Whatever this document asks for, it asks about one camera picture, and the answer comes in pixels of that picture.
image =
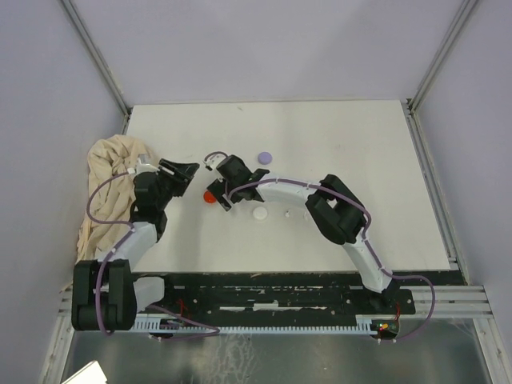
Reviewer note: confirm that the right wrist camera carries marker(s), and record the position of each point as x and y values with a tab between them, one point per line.
213	162

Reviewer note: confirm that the orange earbud charging case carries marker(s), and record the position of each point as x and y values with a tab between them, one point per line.
209	198

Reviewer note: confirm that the right aluminium corner post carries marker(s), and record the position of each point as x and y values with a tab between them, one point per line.
449	41

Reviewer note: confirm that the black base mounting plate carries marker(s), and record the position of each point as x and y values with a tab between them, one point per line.
316	306

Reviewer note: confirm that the white earbud charging case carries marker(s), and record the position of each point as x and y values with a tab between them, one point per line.
260	213

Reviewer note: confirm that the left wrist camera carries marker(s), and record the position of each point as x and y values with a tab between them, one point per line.
143	164

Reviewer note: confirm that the aluminium frame rail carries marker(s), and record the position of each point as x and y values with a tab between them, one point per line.
445	301

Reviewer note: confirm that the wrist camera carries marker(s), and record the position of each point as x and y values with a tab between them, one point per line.
143	164
213	162

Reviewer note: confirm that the white paper sheet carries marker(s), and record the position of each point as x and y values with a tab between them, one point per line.
91	373

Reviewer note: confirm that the aluminium corner post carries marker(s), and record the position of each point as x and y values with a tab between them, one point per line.
100	64
449	41

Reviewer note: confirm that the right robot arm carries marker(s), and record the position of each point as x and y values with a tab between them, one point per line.
339	216

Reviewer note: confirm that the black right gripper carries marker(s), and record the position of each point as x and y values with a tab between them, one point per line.
218	188

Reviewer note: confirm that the left aluminium corner post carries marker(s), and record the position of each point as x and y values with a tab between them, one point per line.
100	64

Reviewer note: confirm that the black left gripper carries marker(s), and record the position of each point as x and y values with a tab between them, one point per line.
186	170

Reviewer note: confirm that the white slotted cable duct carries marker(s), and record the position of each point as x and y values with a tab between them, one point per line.
163	326

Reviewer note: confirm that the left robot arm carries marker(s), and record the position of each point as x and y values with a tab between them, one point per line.
106	295

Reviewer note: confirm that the purple earbud charging case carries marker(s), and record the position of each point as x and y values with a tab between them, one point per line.
265	158

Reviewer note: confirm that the cream crumpled cloth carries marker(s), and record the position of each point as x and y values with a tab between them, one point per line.
107	158

